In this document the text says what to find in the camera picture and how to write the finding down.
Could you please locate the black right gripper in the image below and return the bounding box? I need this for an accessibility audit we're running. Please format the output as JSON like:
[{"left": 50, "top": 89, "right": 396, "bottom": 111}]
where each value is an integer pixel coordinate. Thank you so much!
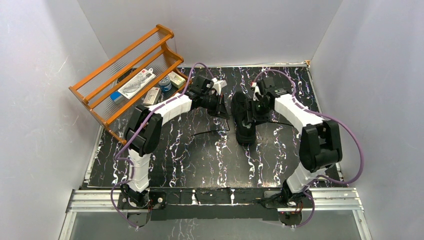
[{"left": 243, "top": 98, "right": 272, "bottom": 126}]

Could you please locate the black mesh shoe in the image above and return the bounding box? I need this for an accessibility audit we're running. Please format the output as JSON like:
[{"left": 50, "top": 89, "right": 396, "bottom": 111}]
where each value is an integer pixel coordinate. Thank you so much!
[{"left": 230, "top": 91, "right": 256, "bottom": 146}]

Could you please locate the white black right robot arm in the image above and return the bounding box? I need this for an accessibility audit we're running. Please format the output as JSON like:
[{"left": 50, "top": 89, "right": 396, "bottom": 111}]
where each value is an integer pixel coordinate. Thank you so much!
[{"left": 237, "top": 77, "right": 343, "bottom": 207}]

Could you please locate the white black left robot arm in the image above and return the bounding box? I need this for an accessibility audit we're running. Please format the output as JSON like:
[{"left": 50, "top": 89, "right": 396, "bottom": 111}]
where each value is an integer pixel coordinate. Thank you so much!
[{"left": 120, "top": 76, "right": 230, "bottom": 208}]

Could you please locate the small green white box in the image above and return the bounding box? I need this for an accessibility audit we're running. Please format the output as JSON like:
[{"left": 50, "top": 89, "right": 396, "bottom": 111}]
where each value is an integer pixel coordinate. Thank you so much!
[{"left": 167, "top": 71, "right": 186, "bottom": 89}]

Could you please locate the blue tape roll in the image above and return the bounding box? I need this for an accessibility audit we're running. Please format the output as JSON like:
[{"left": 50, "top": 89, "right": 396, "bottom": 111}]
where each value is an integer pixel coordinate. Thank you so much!
[{"left": 158, "top": 75, "right": 173, "bottom": 92}]

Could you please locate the beige rectangular box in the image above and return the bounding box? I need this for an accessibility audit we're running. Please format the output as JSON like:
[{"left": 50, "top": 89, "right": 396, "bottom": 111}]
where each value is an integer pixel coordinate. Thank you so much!
[{"left": 142, "top": 87, "right": 162, "bottom": 106}]

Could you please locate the white ruler set package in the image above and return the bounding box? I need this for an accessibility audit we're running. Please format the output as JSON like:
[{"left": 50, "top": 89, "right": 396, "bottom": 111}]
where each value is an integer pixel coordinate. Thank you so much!
[{"left": 117, "top": 68, "right": 156, "bottom": 100}]

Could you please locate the orange wooden shelf rack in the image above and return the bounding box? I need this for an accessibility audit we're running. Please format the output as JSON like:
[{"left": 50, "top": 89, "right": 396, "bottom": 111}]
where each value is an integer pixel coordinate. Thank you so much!
[{"left": 69, "top": 24, "right": 187, "bottom": 144}]

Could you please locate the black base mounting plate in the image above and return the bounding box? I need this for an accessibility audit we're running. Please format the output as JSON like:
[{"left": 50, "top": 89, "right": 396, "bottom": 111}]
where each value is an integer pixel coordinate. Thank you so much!
[{"left": 117, "top": 186, "right": 312, "bottom": 222}]

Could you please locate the blue eraser block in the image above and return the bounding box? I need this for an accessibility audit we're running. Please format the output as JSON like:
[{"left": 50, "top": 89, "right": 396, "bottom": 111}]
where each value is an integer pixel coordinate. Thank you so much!
[{"left": 109, "top": 91, "right": 124, "bottom": 105}]

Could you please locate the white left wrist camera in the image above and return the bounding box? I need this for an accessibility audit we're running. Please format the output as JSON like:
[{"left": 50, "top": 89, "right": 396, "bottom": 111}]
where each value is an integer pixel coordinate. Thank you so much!
[{"left": 212, "top": 77, "right": 227, "bottom": 95}]

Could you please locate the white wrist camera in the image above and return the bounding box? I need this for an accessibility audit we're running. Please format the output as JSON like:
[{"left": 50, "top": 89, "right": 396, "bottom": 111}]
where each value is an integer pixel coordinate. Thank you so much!
[
  {"left": 250, "top": 82, "right": 262, "bottom": 101},
  {"left": 212, "top": 77, "right": 227, "bottom": 95}
]

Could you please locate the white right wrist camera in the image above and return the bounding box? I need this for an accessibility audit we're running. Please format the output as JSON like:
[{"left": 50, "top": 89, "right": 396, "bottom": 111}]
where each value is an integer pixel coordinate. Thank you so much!
[{"left": 250, "top": 82, "right": 262, "bottom": 101}]

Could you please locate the aluminium frame rail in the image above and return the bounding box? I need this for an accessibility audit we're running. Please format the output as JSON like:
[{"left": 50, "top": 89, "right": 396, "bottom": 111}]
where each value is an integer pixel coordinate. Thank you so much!
[{"left": 67, "top": 187, "right": 364, "bottom": 213}]

